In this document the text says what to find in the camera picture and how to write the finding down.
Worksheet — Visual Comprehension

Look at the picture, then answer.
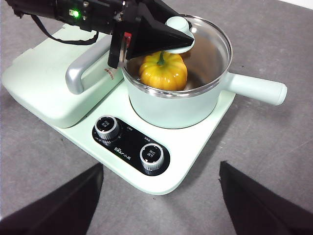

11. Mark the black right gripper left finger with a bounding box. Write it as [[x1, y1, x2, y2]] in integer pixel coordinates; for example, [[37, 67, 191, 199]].
[[0, 162, 105, 235]]

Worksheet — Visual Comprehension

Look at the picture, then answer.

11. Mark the mint green handled pot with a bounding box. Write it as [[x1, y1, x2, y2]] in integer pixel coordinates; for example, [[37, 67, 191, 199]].
[[121, 14, 288, 130]]

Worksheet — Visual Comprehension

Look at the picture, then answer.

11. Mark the mint green breakfast machine base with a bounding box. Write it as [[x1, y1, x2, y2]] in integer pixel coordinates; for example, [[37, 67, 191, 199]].
[[1, 23, 237, 196]]

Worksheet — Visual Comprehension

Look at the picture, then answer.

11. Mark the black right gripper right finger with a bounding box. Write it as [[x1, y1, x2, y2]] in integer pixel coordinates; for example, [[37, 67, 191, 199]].
[[218, 160, 313, 235]]

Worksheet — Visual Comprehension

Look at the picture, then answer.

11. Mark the glass lid with green knob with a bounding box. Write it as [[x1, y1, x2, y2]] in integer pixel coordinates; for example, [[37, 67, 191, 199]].
[[121, 13, 233, 96]]

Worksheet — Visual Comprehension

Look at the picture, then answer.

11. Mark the silver griddle cover handle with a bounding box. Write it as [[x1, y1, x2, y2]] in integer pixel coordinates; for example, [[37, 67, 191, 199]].
[[65, 40, 113, 95]]

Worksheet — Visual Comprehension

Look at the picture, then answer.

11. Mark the yellow toy pumpkin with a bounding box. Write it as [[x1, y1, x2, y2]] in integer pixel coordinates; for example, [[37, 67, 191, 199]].
[[138, 50, 189, 92]]

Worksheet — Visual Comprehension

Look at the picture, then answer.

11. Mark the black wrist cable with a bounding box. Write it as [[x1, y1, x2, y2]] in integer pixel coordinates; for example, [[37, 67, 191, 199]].
[[31, 14, 100, 46]]

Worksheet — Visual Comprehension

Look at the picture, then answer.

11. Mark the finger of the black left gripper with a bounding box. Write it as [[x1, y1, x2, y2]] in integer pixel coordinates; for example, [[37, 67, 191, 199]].
[[146, 0, 187, 23], [126, 4, 196, 61]]

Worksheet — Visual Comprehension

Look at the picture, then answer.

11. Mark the silver control knob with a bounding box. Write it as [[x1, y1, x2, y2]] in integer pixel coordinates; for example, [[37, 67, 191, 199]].
[[139, 142, 165, 171], [94, 115, 121, 143]]

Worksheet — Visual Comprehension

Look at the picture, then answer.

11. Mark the mint green griddle cover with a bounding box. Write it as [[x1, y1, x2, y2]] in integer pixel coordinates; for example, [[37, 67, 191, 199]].
[[1, 23, 124, 129]]

